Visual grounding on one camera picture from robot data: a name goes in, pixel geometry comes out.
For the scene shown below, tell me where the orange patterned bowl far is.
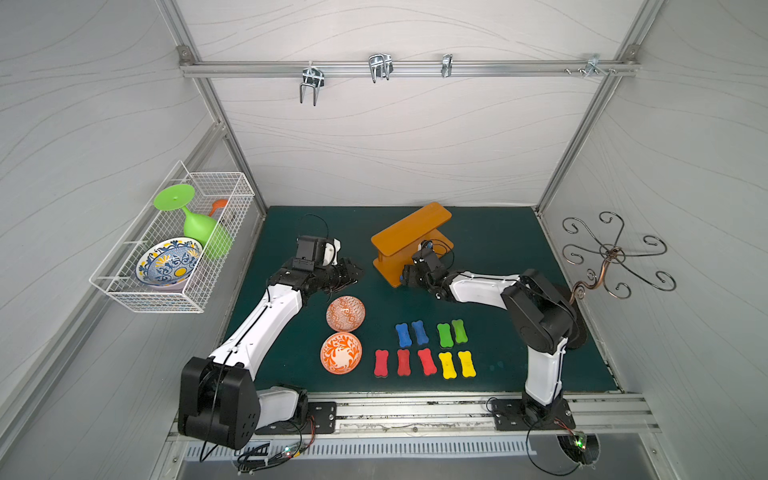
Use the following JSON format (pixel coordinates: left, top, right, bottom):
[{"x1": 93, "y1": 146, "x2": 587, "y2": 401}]
[{"x1": 326, "y1": 295, "x2": 366, "y2": 332}]

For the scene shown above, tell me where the yellow eraser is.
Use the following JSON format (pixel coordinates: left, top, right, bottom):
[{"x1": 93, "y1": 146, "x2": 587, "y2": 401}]
[
  {"x1": 438, "y1": 352, "x2": 457, "y2": 380},
  {"x1": 458, "y1": 351, "x2": 477, "y2": 378}
]

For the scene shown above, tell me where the orange object in basket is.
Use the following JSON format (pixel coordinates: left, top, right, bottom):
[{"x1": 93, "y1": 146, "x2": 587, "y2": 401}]
[{"x1": 208, "y1": 199, "x2": 228, "y2": 218}]

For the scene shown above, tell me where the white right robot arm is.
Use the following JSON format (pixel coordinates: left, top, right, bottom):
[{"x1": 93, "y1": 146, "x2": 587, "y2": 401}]
[{"x1": 401, "y1": 241, "x2": 588, "y2": 421}]

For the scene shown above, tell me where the metal bracket hook right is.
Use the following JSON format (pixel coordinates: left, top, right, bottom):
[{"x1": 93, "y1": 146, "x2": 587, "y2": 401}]
[{"x1": 564, "y1": 54, "x2": 618, "y2": 78}]

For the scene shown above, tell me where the small metal hook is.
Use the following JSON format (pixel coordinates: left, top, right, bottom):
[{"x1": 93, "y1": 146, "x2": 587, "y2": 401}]
[{"x1": 441, "y1": 54, "x2": 453, "y2": 78}]

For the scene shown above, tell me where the aluminium top rail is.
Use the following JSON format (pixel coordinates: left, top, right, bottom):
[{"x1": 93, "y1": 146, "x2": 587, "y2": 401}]
[{"x1": 180, "y1": 59, "x2": 641, "y2": 80}]

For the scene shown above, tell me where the bronze metal hook stand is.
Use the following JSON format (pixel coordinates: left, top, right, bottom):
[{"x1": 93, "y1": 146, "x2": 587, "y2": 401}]
[{"x1": 561, "y1": 210, "x2": 677, "y2": 304}]

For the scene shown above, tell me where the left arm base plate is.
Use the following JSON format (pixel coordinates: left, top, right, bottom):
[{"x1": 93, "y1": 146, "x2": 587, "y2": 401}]
[{"x1": 256, "y1": 401, "x2": 338, "y2": 436}]

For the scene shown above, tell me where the metal double hook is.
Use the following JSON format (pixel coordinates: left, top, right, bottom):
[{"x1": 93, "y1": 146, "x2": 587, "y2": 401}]
[
  {"x1": 299, "y1": 66, "x2": 325, "y2": 106},
  {"x1": 368, "y1": 53, "x2": 394, "y2": 83}
]

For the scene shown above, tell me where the orange floral bowl near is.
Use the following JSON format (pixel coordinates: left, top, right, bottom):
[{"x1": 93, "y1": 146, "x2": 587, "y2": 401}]
[{"x1": 320, "y1": 332, "x2": 363, "y2": 375}]

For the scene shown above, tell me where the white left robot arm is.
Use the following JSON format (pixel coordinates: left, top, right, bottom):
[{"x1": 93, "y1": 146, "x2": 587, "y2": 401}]
[{"x1": 177, "y1": 236, "x2": 363, "y2": 450}]

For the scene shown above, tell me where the metal double hook left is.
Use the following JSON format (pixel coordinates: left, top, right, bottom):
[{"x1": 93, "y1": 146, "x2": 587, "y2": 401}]
[{"x1": 299, "y1": 66, "x2": 325, "y2": 106}]

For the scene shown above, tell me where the red eraser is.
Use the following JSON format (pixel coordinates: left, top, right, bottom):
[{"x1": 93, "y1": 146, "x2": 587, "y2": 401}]
[
  {"x1": 417, "y1": 348, "x2": 438, "y2": 376},
  {"x1": 397, "y1": 349, "x2": 411, "y2": 377},
  {"x1": 373, "y1": 349, "x2": 389, "y2": 378}
]

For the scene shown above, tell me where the green plastic goblet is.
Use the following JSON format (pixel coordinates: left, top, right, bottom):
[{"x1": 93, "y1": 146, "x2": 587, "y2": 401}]
[{"x1": 153, "y1": 184, "x2": 233, "y2": 260}]

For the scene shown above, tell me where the aluminium front rail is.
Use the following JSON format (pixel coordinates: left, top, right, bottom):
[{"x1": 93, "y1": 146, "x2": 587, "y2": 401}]
[{"x1": 167, "y1": 392, "x2": 661, "y2": 442}]

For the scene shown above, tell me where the white wire basket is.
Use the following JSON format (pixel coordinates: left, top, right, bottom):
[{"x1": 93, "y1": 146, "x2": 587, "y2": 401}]
[{"x1": 89, "y1": 162, "x2": 254, "y2": 313}]

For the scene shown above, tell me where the blue eraser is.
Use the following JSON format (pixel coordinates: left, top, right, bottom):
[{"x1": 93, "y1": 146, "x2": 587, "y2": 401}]
[
  {"x1": 395, "y1": 323, "x2": 413, "y2": 349},
  {"x1": 411, "y1": 320, "x2": 429, "y2": 346}
]

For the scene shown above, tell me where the green eraser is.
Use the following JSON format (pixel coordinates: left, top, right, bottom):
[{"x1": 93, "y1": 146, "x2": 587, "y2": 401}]
[
  {"x1": 451, "y1": 319, "x2": 468, "y2": 344},
  {"x1": 436, "y1": 323, "x2": 454, "y2": 349}
]

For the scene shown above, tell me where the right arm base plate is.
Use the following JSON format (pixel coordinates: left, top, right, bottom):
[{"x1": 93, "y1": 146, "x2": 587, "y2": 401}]
[{"x1": 485, "y1": 396, "x2": 576, "y2": 433}]

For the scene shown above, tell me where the blue yellow patterned bowl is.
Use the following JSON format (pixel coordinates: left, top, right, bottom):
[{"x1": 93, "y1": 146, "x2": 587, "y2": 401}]
[{"x1": 135, "y1": 237, "x2": 203, "y2": 291}]

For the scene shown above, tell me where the metal double hook middle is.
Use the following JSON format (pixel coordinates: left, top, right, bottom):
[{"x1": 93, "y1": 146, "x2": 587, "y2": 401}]
[{"x1": 368, "y1": 53, "x2": 394, "y2": 83}]

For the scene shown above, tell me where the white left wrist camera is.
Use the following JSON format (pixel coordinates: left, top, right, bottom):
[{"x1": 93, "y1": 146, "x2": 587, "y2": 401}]
[{"x1": 323, "y1": 239, "x2": 341, "y2": 266}]

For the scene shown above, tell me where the aluminium rail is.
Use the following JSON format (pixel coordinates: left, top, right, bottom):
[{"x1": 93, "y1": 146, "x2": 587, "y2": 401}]
[
  {"x1": 180, "y1": 59, "x2": 641, "y2": 80},
  {"x1": 167, "y1": 392, "x2": 661, "y2": 442}
]

